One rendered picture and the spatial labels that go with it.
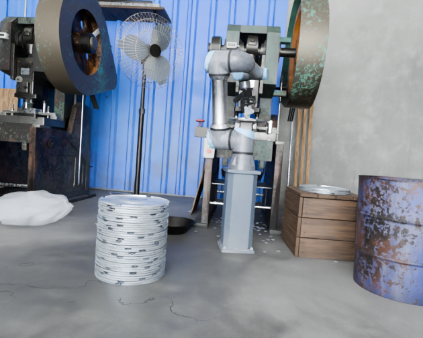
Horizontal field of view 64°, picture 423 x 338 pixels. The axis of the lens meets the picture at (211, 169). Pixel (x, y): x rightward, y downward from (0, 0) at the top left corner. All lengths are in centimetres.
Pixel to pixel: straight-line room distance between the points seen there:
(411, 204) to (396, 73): 284
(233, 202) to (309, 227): 43
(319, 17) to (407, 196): 137
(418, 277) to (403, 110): 282
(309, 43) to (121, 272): 177
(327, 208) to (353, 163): 209
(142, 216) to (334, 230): 107
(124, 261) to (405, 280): 110
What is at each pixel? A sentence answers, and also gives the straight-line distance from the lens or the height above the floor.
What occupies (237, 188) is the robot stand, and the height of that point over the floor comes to 35.
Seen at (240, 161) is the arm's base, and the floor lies 50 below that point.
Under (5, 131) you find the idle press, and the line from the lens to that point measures 301.
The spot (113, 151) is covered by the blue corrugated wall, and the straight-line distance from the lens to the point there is 400.
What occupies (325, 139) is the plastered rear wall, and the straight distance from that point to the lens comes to 390.
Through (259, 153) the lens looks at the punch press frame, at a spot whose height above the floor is 55.
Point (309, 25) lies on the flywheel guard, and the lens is 241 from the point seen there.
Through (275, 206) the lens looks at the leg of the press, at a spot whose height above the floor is 19.
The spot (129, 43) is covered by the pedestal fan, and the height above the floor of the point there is 132.
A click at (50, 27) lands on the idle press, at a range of 273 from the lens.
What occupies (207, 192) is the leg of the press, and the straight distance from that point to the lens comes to 236.
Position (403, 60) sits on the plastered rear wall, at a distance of 428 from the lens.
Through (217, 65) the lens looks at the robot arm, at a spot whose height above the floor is 99.
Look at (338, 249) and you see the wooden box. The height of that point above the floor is 6.
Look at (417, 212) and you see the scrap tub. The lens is 152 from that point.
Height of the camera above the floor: 54
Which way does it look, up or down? 3 degrees down
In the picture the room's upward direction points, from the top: 4 degrees clockwise
